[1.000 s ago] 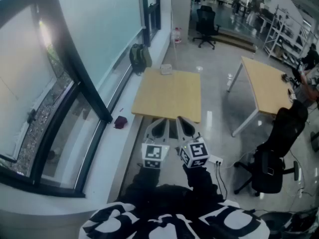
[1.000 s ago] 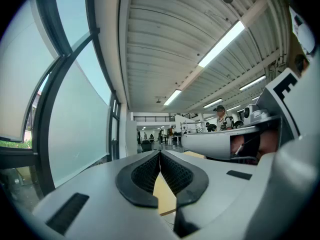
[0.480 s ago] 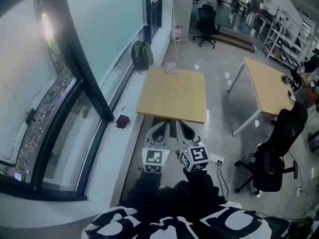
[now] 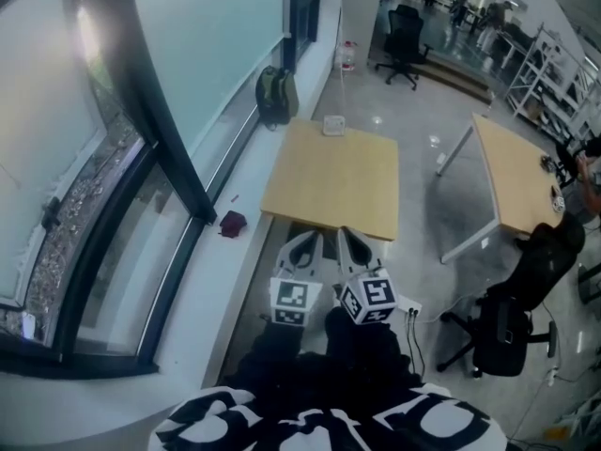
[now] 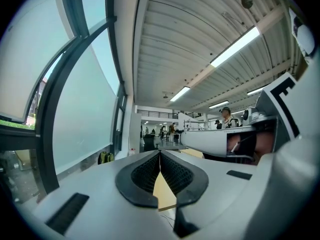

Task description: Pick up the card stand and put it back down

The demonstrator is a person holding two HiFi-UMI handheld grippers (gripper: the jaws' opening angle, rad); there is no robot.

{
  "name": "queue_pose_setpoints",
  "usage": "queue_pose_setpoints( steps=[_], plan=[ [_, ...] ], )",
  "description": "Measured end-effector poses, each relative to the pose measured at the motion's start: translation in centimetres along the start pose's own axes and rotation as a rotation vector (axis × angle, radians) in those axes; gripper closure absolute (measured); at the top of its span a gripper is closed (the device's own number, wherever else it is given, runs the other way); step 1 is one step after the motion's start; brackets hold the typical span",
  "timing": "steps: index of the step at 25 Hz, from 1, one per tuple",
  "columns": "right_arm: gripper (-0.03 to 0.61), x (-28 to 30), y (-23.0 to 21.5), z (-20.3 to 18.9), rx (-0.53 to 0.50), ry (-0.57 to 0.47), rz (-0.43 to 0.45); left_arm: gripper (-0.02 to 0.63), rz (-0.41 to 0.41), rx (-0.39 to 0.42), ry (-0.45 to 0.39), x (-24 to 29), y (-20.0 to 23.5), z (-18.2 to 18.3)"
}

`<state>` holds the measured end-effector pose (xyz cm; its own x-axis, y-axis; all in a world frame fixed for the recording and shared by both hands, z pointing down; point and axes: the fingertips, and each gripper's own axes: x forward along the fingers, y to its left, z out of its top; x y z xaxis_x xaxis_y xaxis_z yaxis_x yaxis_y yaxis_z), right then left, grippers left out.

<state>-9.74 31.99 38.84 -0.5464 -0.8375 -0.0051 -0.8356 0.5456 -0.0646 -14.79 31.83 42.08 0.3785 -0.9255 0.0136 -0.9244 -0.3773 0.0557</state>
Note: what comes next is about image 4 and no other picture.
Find white cable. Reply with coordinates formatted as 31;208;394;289
336;62;351;122

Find white power strip with plugs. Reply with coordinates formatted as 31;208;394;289
395;293;424;319

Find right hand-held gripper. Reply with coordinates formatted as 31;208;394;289
331;226;399;326

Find wooden table white legs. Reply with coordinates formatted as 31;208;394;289
435;112;572;265

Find black cable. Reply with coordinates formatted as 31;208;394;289
404;311;427;378

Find wooden floor step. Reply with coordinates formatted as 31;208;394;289
416;55;495;106

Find black backpack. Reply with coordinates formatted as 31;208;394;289
471;293;534;378

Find person's black white shirt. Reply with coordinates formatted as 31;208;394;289
154;381;509;451

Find green backpack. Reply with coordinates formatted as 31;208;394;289
254;65;301;132

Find black window handle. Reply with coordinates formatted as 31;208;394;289
42;196;63;230

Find black office chair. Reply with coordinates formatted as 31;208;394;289
436;211;587;379
374;3;436;91

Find person's right forearm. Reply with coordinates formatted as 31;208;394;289
323;306;417;382

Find dark red cloth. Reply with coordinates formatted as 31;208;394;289
218;210;249;241

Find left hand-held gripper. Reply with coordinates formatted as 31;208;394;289
270;230;326;328

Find clear water jug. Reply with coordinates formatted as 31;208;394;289
333;39;360;71

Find black window frame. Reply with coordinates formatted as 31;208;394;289
0;0;218;381

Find person's left forearm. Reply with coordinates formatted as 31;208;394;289
234;320;309;387

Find white shelf rack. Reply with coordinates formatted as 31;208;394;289
504;22;601;146

